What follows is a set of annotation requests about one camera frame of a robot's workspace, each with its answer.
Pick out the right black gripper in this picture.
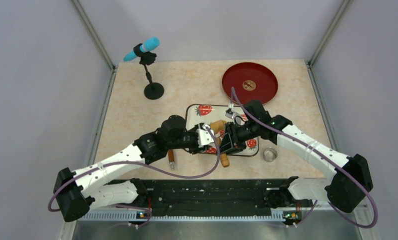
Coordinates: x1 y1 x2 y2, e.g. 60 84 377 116
217 120 259 157

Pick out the wooden roller pin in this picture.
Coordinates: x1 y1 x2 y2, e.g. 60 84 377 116
210 120 230 168

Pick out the strawberry pattern white tray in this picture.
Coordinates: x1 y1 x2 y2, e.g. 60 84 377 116
186 103 259 157

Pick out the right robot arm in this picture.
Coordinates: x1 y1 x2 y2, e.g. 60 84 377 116
220 100 374 213

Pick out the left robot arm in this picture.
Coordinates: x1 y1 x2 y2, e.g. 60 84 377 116
48 115 224 223

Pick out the black microphone stand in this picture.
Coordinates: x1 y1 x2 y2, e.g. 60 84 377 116
139 52 164 100

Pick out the red round tray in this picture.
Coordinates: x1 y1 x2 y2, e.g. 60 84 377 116
221 62 278 104

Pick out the blue microphone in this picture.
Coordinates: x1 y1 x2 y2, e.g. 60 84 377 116
123 37 160 62

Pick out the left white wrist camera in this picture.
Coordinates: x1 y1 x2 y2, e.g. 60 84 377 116
196 123 215 148

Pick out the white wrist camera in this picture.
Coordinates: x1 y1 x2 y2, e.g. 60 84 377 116
196 123 215 148
225 103 248 126

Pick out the metal scraper wooden handle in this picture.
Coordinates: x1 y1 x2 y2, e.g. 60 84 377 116
168 149 176 171

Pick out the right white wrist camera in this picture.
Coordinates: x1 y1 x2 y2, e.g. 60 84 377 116
225 103 248 126

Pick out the metal ring cutter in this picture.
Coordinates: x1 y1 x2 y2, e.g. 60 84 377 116
262 147 278 163

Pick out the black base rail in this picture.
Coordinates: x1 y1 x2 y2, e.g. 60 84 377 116
84 176 314 218

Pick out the aluminium frame bar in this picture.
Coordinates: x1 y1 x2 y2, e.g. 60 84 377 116
66 187 368 223

